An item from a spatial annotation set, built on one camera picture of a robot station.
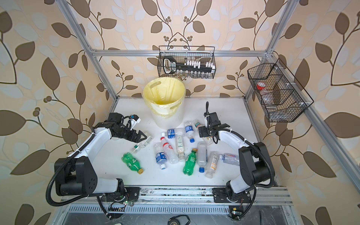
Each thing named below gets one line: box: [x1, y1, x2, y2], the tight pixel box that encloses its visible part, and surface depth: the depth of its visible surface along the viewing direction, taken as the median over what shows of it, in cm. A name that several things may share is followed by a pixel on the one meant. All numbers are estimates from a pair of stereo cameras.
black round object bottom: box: [167, 214, 191, 225], surface depth 67 cm
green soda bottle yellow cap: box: [121, 152, 144, 175], surface depth 83 cm
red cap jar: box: [255, 81, 266, 90], surface depth 84 cm
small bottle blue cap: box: [184, 120, 195, 143], surface depth 98 cm
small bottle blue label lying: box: [161, 128, 185, 139], surface depth 96 cm
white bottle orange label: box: [202, 135, 214, 146], surface depth 91 cm
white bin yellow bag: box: [142, 76, 187, 130], surface depth 94 cm
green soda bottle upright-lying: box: [182, 148, 198, 176], surface depth 84 cm
